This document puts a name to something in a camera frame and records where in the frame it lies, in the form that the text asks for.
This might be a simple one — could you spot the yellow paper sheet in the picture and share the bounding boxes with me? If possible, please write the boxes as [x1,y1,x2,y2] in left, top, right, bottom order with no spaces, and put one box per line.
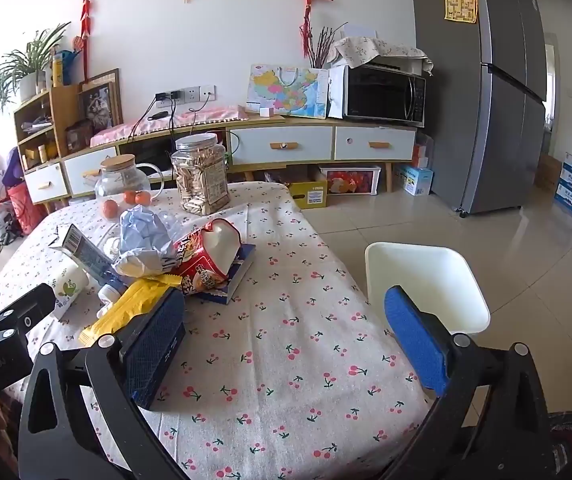
[444,0,479,23]

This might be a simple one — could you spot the brown jar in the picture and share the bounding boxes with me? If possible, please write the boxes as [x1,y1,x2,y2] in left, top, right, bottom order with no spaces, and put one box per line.
[66,121,92,153]

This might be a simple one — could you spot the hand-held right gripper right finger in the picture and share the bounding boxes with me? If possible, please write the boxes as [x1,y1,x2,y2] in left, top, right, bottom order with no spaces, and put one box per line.
[381,285,554,480]

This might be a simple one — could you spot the white drawer with round hole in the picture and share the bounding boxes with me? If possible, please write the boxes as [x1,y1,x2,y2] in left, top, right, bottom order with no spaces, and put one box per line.
[334,126,417,162]

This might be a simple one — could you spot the slanted white drawer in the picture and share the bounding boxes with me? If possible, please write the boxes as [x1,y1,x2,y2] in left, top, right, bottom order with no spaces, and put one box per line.
[63,150,119,196]

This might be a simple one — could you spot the glass teapot with bamboo lid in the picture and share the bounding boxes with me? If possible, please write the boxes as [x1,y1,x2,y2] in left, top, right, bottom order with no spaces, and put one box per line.
[94,154,161,208]

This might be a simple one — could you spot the white plastic bag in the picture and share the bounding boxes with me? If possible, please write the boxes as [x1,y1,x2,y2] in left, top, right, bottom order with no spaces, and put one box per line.
[118,207,177,256]

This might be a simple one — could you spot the black microwave oven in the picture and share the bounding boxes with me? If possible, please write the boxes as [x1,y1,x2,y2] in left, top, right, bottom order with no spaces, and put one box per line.
[341,62,427,128]

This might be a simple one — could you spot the blue book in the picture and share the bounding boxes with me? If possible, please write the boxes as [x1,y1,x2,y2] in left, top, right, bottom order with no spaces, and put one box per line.
[193,242,257,306]

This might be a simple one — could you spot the white plastic bin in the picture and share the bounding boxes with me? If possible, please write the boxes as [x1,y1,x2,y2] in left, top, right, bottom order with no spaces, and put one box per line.
[365,242,491,336]

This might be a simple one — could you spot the white paper cup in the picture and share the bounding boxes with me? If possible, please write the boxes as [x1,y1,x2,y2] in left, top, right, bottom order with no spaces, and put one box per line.
[48,255,91,311]

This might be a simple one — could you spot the small white drawer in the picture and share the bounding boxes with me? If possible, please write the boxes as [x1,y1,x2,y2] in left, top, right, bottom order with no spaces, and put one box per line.
[24,162,69,206]

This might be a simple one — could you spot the wide white drawer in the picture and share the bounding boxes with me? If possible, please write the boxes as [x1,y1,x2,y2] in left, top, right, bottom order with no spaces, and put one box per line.
[229,126,334,166]

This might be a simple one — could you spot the white wall power outlet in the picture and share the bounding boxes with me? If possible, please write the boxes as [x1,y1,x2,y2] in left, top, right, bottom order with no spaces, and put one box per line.
[155,85,215,106]

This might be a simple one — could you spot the wooden white TV cabinet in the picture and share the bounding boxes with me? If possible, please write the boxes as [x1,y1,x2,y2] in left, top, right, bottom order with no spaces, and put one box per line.
[13,85,419,211]

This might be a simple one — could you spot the wooden shelf unit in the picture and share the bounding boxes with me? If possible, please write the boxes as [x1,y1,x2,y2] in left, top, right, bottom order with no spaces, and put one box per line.
[13,85,82,171]

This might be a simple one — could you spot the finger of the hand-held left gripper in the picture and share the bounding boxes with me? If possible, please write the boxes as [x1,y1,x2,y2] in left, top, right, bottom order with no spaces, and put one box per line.
[0,283,57,346]

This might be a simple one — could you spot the grey refrigerator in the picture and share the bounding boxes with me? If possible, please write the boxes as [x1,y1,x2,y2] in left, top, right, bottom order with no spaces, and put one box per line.
[408,0,549,216]

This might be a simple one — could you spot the red snack bag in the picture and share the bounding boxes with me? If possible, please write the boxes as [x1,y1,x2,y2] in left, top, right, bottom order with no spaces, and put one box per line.
[168,219,243,297]

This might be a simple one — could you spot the cherry print tablecloth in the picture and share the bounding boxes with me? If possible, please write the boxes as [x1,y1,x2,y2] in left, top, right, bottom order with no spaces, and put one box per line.
[0,180,434,480]

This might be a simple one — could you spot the blue watering can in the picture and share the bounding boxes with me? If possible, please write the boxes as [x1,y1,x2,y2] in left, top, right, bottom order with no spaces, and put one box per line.
[61,50,85,86]

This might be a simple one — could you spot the long red hanging decoration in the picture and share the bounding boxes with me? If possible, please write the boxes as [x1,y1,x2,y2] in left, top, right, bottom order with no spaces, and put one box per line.
[80,0,102,83]

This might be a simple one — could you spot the white black snack wrapper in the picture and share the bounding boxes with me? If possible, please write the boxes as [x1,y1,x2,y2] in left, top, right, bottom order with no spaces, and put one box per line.
[111,249,179,279]

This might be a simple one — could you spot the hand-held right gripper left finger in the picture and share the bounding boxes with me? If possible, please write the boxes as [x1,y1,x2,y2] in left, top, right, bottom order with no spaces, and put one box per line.
[18,287,187,480]

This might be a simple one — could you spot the green potted plant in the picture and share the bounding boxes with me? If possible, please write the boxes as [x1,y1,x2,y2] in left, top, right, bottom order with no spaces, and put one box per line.
[0,22,72,111]

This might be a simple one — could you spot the floral cover cloth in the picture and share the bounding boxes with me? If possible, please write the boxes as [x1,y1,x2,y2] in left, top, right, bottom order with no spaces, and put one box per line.
[333,36,435,76]

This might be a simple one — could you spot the yellow blue cardboard box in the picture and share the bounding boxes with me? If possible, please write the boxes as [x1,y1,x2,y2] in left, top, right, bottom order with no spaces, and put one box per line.
[288,180,328,210]

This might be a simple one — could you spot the yellow snack wrapper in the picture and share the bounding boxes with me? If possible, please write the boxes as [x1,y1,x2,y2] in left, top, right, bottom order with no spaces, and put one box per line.
[78,275,181,347]

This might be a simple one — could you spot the pink runner cloth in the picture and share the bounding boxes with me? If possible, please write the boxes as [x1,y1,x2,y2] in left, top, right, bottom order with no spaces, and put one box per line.
[90,105,287,147]

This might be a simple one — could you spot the framed cat picture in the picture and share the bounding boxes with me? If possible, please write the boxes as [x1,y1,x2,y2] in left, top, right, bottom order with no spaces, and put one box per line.
[77,68,121,133]

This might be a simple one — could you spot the clear jar of sunflower seeds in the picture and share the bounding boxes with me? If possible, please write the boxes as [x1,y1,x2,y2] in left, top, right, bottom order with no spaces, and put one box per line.
[171,132,231,217]

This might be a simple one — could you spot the black power cable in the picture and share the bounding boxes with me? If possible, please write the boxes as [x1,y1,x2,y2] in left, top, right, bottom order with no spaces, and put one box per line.
[127,94,163,143]

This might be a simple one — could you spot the purple cloth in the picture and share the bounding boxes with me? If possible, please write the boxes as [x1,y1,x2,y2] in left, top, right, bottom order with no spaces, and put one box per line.
[3,147,24,186]

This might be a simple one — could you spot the brown cardboard box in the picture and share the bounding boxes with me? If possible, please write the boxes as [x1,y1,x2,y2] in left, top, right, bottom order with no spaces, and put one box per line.
[536,155,561,191]

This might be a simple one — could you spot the white plastic storage box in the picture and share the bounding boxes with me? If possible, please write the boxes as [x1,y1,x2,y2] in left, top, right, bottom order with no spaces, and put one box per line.
[318,165,381,196]

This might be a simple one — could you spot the map print bag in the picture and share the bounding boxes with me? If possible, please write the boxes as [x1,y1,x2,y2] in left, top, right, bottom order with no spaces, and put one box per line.
[246,64,329,120]

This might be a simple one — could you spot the teal white carton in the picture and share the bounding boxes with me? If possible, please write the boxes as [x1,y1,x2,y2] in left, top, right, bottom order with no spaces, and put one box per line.
[48,223,117,281]

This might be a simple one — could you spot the dry twigs bunch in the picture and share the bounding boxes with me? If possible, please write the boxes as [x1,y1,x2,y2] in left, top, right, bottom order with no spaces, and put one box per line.
[311,25,349,68]

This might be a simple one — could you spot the blue white box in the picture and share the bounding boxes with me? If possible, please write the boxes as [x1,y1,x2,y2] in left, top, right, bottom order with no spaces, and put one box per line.
[396,165,434,196]

